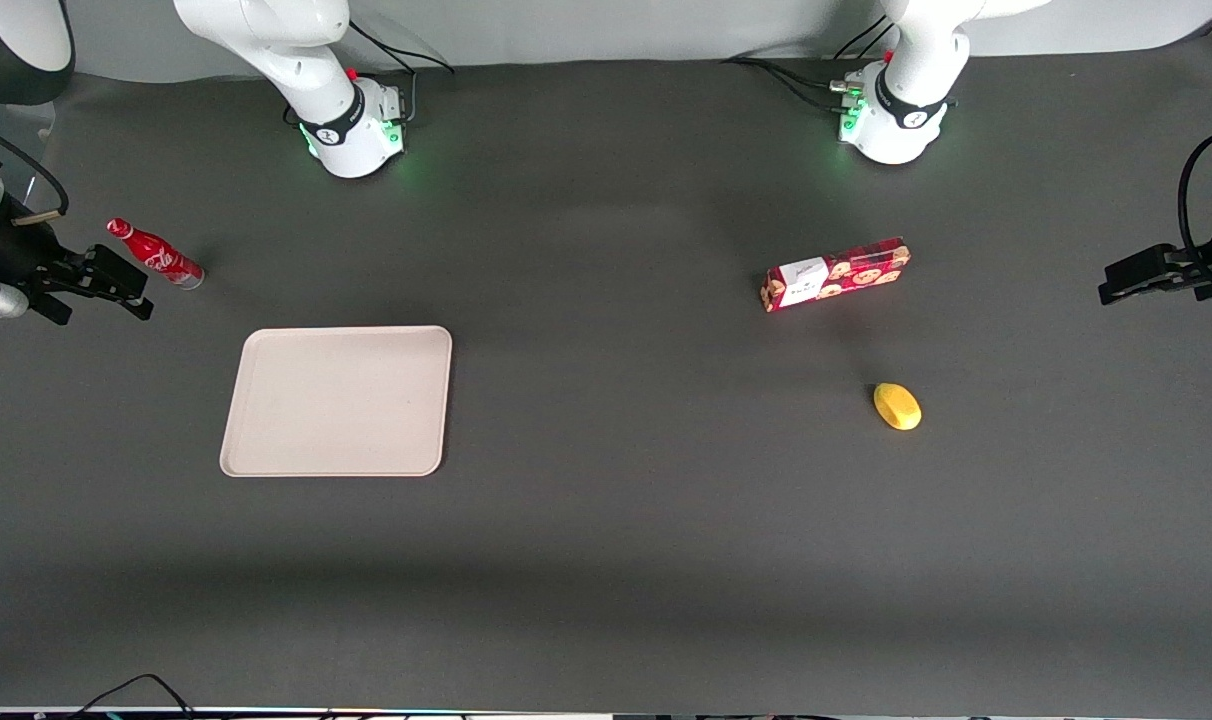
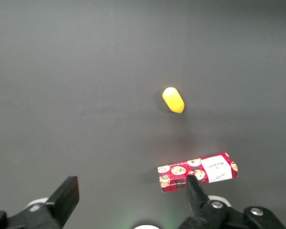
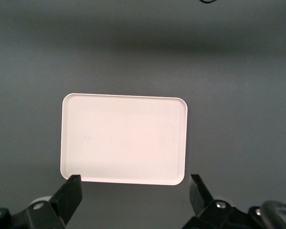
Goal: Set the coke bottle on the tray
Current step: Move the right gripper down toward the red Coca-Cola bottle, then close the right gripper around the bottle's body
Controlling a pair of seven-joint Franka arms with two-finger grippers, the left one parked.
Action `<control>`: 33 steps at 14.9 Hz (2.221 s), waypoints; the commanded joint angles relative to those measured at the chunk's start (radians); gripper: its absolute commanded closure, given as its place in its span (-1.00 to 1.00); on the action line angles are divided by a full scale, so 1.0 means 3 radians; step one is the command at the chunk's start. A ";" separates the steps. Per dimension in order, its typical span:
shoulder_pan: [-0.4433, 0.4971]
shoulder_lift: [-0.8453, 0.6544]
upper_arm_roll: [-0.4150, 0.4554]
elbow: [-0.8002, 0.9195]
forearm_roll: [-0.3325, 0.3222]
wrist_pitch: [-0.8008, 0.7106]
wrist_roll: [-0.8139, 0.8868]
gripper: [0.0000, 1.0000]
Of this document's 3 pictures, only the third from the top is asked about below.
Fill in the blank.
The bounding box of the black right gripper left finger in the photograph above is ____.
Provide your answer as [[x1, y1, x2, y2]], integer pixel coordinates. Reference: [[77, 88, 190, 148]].
[[13, 174, 83, 229]]

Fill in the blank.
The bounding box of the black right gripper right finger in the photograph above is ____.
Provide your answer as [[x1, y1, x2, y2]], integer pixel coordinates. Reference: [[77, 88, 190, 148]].
[[183, 174, 248, 229]]

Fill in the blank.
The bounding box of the white rectangular plastic tray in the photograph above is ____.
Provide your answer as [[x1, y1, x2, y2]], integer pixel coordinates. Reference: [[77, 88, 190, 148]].
[[60, 93, 189, 186]]

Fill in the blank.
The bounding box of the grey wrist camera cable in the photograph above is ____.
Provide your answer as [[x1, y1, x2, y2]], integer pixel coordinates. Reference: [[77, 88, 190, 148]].
[[261, 200, 286, 229]]

